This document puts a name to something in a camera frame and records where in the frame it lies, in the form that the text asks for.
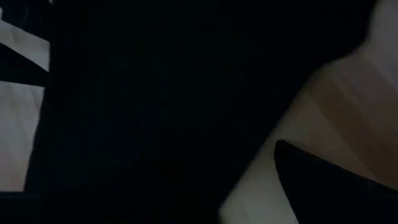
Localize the black pants garment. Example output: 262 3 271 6
24 0 379 224

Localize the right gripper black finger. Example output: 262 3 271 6
273 139 398 224

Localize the black aluminium table frame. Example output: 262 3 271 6
0 42 50 88

